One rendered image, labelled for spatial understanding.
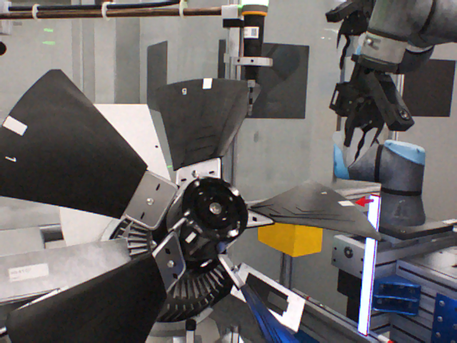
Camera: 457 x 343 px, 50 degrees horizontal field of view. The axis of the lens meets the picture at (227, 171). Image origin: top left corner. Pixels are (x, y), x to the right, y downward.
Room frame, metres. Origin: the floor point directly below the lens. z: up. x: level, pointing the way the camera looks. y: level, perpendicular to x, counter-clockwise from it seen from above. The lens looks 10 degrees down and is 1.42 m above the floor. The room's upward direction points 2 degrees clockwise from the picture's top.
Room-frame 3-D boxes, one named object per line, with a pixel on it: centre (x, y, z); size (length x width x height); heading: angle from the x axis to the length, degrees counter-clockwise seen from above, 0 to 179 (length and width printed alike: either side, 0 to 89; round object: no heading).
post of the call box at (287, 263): (1.31, -0.18, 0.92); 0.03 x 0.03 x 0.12; 33
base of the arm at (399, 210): (1.43, -0.52, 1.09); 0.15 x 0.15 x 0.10
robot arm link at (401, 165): (1.43, -0.51, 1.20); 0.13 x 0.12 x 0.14; 66
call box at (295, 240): (1.31, -0.18, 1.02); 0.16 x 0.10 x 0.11; 33
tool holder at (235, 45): (0.87, -0.03, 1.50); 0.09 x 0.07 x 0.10; 68
